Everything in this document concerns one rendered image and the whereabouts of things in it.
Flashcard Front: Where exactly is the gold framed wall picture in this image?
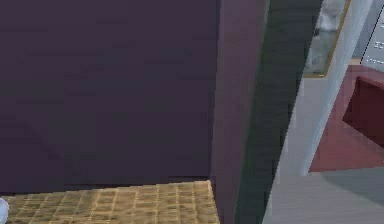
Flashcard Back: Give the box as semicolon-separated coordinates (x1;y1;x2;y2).
302;0;352;79

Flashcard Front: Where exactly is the white round object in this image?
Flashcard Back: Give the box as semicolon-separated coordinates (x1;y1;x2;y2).
0;197;10;223

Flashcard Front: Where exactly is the grey panel with white marks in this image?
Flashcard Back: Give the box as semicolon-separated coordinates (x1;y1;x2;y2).
360;5;384;72

